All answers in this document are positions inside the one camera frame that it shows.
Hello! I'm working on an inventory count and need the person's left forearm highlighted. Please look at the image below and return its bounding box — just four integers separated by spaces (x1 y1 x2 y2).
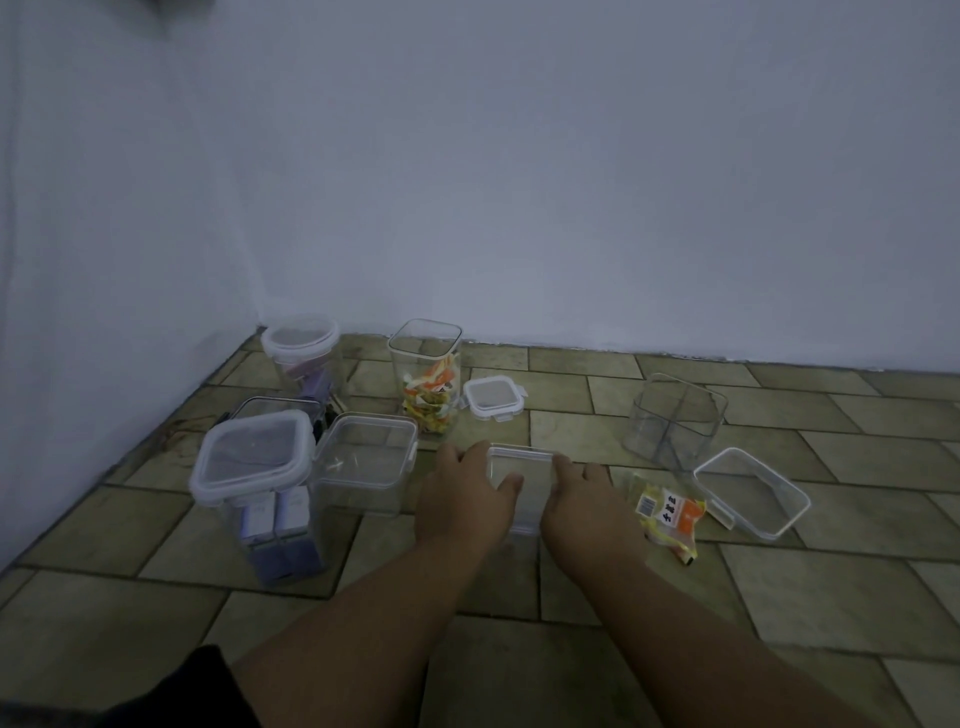
232 536 496 728

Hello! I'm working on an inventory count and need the person's right hand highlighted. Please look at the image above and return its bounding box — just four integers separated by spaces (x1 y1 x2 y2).
539 453 650 579

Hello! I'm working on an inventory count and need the clear container black clip lid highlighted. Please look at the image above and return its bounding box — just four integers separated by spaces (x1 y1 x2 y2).
230 395 333 440

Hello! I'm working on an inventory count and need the large tall clear container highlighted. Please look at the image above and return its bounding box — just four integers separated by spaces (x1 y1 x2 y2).
191 412 325 590

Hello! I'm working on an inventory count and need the person's left hand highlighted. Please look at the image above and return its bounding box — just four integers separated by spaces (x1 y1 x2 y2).
414 440 525 560

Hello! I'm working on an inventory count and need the person's right forearm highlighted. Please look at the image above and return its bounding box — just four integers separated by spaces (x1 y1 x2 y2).
584 551 871 728

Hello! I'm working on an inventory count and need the heap of colorful snack packets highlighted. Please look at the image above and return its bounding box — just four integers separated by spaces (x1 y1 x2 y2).
401 353 459 435

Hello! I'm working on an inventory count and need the tall clear jar with snacks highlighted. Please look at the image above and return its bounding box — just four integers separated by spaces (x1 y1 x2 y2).
387 318 463 438

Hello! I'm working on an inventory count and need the small clear plastic container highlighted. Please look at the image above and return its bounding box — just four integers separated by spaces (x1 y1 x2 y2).
487 446 571 538

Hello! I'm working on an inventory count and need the orange yellow snack packet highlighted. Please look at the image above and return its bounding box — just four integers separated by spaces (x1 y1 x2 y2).
628 472 708 564

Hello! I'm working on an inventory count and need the person's black clothing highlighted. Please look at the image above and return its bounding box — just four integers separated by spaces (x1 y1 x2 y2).
97 644 264 728

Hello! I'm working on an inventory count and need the square clear plastic container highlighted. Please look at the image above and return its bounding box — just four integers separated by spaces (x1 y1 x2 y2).
622 372 730 472

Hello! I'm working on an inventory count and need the low square clear container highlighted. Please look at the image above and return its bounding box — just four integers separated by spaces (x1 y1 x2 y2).
309 414 418 520

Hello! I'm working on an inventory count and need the small square white-rimmed lid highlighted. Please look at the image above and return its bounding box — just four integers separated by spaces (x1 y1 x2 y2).
461 377 528 423

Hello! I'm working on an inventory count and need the shallow rectangular clear container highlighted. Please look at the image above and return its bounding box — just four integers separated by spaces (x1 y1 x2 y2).
692 447 813 543

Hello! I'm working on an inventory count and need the large white-rimmed lid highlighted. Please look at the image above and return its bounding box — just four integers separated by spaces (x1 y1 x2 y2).
188 410 315 505

